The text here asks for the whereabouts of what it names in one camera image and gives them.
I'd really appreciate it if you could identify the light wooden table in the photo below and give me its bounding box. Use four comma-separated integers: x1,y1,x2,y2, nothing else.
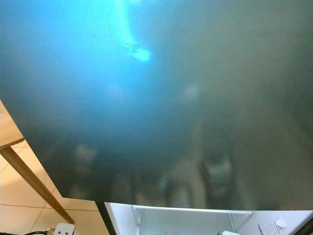
0,100,76,225

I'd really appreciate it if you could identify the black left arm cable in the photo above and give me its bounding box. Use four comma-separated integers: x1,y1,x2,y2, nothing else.
24,229,55,235

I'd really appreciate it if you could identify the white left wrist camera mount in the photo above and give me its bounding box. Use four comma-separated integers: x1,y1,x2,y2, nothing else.
53,223,75,235

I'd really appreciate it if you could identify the glass fridge shelf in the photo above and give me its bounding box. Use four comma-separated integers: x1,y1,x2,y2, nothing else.
131,205,252,216

